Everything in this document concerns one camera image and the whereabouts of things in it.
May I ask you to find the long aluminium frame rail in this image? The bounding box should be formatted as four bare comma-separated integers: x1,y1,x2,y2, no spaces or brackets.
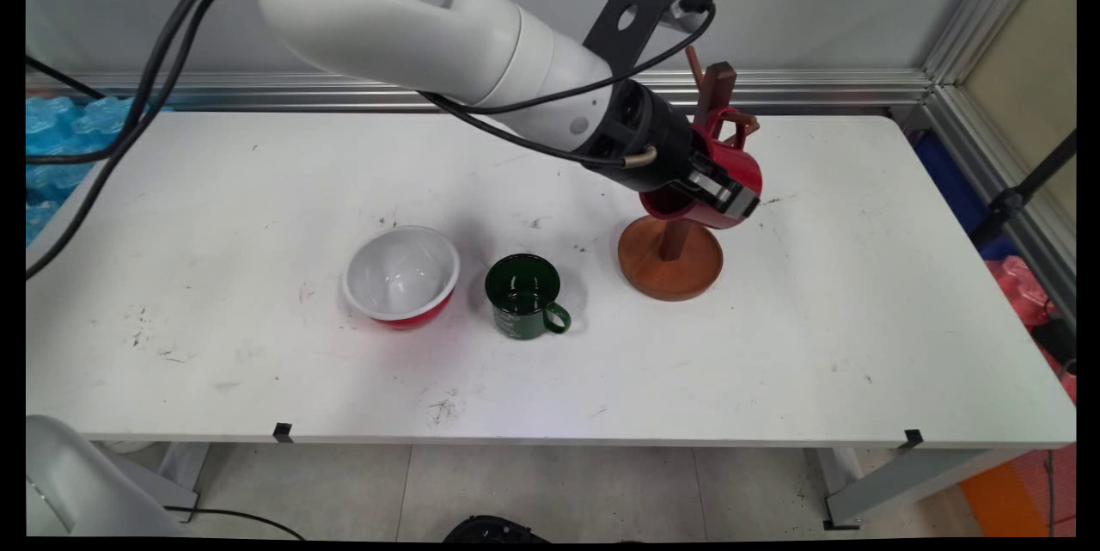
26,70,933,115

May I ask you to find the black wall cable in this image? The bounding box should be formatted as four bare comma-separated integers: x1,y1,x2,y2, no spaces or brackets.
26,54,108,101

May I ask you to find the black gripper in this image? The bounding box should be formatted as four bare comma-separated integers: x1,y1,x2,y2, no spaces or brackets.
587,80,761,223

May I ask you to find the blue plastic bag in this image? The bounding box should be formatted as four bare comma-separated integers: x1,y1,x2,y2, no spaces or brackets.
913,134,1019,261

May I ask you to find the slim grey table leg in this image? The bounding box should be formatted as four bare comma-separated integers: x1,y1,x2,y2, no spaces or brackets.
155,443,211,492

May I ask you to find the aluminium frame post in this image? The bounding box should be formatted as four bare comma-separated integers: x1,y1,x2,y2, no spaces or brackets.
921,0,1060,88

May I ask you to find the black tripod leg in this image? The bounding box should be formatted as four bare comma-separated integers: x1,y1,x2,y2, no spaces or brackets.
969,132,1077,249

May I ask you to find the brown wooden mug tree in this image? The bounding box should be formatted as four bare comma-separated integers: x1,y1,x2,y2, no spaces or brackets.
617,45,762,303

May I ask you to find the black camera cable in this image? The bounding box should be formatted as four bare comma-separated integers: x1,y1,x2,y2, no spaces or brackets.
26,0,717,167

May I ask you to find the short aluminium frame rail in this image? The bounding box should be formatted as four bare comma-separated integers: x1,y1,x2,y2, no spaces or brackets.
924,85,1077,328

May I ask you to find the dark green enamel mug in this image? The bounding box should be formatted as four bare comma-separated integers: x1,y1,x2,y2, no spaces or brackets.
485,253,573,341

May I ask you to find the black floor cable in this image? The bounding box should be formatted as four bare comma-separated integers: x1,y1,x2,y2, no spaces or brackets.
163,506,306,542

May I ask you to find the black round floor object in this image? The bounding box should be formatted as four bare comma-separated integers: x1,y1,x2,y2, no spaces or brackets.
443,515,551,543

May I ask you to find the black cable brass connector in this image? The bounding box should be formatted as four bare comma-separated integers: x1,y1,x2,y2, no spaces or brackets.
26,0,660,281

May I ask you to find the wide grey table leg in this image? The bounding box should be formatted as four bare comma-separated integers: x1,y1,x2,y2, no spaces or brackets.
808,446,1028,530

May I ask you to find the red ceramic mug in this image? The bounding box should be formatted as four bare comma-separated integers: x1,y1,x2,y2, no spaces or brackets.
639,105,764,231

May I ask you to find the orange sheet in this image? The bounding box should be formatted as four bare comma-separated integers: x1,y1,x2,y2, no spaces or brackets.
958,444,1077,539

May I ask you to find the red bowl white inside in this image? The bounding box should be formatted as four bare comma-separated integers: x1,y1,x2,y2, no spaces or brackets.
341,225,461,330

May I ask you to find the blue bubble wrap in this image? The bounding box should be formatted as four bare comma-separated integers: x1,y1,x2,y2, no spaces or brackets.
26,95,173,247

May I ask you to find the red plastic bag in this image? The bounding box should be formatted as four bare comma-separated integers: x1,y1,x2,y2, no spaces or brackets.
984,256,1077,401

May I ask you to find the grey robot base cover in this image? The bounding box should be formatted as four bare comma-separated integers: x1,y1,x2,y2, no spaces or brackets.
26,415,199,537

